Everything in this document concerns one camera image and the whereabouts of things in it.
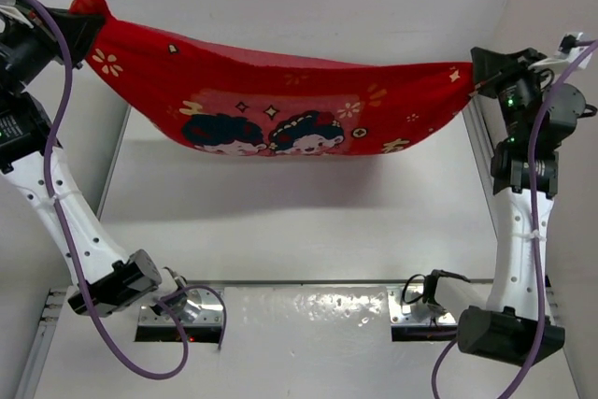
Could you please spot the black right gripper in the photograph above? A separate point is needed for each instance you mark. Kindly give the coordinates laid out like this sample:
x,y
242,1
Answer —
x,y
493,70

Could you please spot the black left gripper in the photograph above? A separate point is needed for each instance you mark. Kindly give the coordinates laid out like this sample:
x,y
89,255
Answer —
x,y
46,35

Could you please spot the red patterned pillowcase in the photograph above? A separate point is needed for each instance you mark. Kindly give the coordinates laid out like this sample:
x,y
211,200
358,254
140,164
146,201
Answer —
x,y
230,101

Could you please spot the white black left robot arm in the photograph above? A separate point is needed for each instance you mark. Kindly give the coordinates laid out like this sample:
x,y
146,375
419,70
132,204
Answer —
x,y
34,161

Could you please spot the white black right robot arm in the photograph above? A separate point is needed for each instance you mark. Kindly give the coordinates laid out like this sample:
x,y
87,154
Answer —
x,y
540,110

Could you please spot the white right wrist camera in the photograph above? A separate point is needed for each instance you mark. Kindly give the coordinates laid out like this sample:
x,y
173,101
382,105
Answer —
x,y
571,46

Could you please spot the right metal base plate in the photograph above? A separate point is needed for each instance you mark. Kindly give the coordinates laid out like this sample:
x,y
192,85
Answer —
x,y
409,310

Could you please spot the metal base plate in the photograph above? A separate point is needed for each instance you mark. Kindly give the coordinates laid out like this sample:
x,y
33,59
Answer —
x,y
195,308
409,310

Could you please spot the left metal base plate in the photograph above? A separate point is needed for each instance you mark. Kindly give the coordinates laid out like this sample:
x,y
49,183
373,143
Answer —
x,y
195,308

